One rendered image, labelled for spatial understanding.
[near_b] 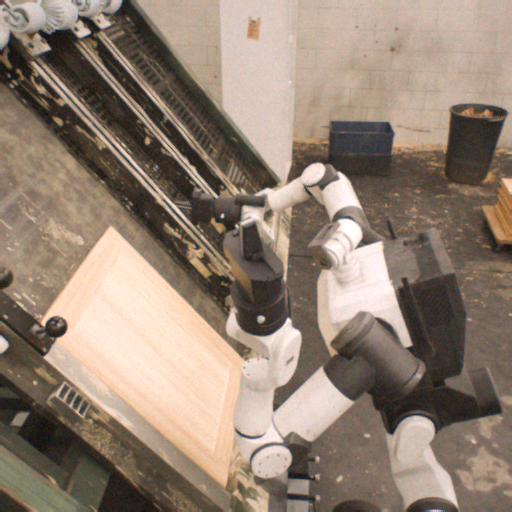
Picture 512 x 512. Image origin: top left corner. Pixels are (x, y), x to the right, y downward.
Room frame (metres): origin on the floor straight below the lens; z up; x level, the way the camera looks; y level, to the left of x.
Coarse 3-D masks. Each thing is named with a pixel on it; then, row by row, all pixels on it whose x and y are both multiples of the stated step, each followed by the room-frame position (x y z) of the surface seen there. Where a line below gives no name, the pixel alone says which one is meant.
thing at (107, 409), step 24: (24, 360) 0.78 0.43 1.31; (48, 360) 0.77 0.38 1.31; (72, 360) 0.81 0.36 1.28; (72, 384) 0.77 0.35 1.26; (96, 384) 0.80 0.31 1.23; (96, 408) 0.77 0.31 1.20; (120, 408) 0.79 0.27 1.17; (120, 432) 0.76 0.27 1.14; (144, 432) 0.78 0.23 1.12; (144, 456) 0.76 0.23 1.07; (168, 456) 0.77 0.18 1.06; (168, 480) 0.75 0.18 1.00; (192, 480) 0.76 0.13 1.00; (216, 504) 0.75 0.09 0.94
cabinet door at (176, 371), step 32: (96, 256) 1.14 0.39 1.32; (128, 256) 1.23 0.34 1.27; (64, 288) 0.99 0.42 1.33; (96, 288) 1.05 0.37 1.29; (128, 288) 1.13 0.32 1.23; (160, 288) 1.23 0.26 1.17; (96, 320) 0.97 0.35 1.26; (128, 320) 1.04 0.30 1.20; (160, 320) 1.13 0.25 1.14; (192, 320) 1.22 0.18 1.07; (96, 352) 0.89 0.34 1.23; (128, 352) 0.96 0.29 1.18; (160, 352) 1.03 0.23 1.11; (192, 352) 1.12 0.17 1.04; (224, 352) 1.21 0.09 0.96; (128, 384) 0.88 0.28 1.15; (160, 384) 0.94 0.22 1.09; (192, 384) 1.02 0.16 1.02; (224, 384) 1.11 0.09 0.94; (160, 416) 0.86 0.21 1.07; (192, 416) 0.93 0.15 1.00; (224, 416) 1.00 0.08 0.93; (192, 448) 0.85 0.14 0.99; (224, 448) 0.91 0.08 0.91; (224, 480) 0.83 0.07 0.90
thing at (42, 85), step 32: (32, 64) 1.50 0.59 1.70; (32, 96) 1.50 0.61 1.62; (64, 96) 1.50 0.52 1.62; (64, 128) 1.49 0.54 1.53; (96, 128) 1.52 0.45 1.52; (96, 160) 1.49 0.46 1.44; (128, 160) 1.52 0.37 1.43; (128, 192) 1.48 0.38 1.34; (160, 192) 1.52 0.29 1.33; (160, 224) 1.47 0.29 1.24; (192, 256) 1.46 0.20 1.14; (224, 288) 1.45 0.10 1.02
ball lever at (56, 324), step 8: (48, 320) 0.74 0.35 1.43; (56, 320) 0.74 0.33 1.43; (64, 320) 0.74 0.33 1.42; (32, 328) 0.79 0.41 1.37; (40, 328) 0.79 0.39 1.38; (48, 328) 0.73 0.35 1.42; (56, 328) 0.73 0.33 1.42; (64, 328) 0.73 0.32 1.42; (40, 336) 0.79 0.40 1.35; (56, 336) 0.72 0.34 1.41
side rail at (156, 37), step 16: (128, 0) 2.67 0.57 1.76; (144, 16) 2.68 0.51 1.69; (144, 32) 2.66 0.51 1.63; (160, 32) 2.71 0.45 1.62; (160, 48) 2.65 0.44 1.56; (176, 64) 2.65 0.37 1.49; (192, 80) 2.64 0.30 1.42; (192, 96) 2.64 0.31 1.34; (208, 96) 2.64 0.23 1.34; (208, 112) 2.64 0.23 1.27; (224, 112) 2.68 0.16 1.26; (224, 128) 2.63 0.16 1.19; (240, 144) 2.62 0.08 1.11; (256, 160) 2.61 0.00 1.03; (256, 176) 2.62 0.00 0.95; (272, 176) 2.61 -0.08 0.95
